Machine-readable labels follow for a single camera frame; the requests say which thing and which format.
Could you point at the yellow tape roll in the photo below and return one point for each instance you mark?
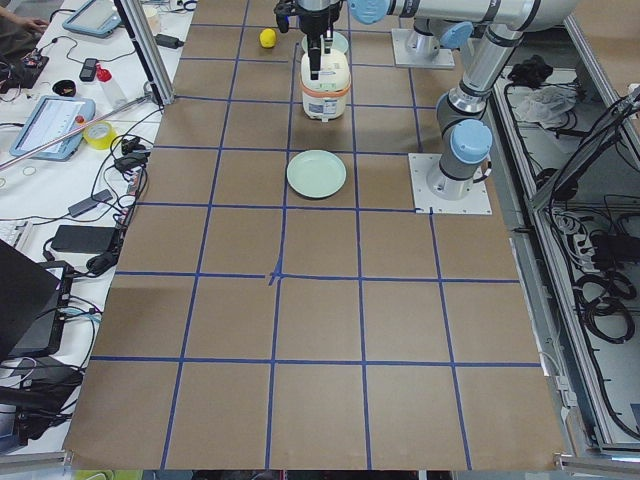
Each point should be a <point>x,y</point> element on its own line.
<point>100,135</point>

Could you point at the black power adapter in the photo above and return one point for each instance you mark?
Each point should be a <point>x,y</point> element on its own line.
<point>168,41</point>

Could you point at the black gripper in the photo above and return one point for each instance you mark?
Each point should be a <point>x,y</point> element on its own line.
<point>316,22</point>

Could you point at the metal rod stand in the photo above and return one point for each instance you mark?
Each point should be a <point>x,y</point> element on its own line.
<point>62,147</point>

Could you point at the white rice cooker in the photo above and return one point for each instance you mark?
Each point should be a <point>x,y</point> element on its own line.
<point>325,98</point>

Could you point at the black power brick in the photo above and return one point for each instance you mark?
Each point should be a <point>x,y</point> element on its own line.
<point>83,239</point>

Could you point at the black phone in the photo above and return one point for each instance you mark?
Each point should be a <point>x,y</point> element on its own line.
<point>88,70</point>

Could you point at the blue teach pendant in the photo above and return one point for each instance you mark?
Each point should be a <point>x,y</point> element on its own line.
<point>53,117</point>
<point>96,18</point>

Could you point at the aluminium frame post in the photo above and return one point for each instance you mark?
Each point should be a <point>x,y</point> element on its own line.
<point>133,17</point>

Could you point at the yellow toy lemon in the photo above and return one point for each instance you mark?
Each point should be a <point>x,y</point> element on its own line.
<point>268,38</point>

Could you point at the green plate far side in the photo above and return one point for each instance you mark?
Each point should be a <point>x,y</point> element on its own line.
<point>316,174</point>

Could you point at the black laptop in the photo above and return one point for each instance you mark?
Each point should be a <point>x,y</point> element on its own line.
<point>33,296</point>

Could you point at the red cap squeeze bottle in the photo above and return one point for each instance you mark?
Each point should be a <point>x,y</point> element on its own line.
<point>110,87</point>

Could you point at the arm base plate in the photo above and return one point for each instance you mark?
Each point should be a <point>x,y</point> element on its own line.
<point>415,50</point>
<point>435,193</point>

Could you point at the white plastic cup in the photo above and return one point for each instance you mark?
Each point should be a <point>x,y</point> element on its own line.
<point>153,18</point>

